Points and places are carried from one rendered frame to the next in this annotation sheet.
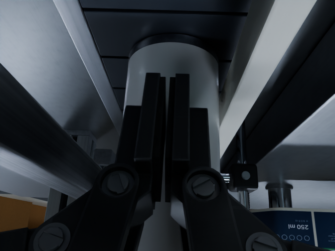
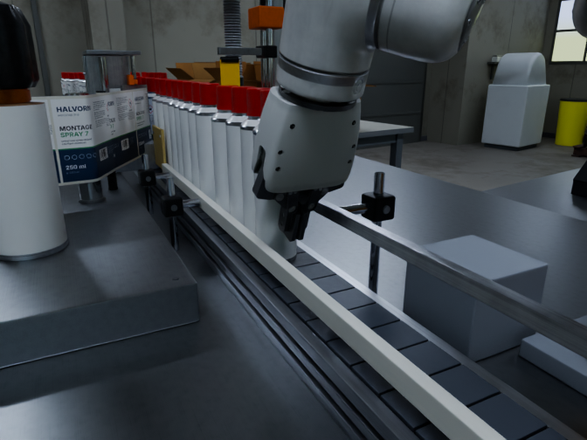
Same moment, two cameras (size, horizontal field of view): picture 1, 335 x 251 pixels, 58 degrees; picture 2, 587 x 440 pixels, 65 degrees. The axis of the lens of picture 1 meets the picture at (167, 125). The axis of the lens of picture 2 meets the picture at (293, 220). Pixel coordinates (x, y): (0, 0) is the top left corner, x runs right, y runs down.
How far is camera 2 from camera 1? 0.43 m
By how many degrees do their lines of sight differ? 24
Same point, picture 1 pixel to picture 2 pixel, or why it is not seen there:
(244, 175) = (175, 208)
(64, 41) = not seen: hidden behind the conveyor
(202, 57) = not seen: hidden behind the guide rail
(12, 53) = (340, 253)
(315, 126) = (162, 248)
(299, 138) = (157, 240)
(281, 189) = (93, 198)
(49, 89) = (314, 240)
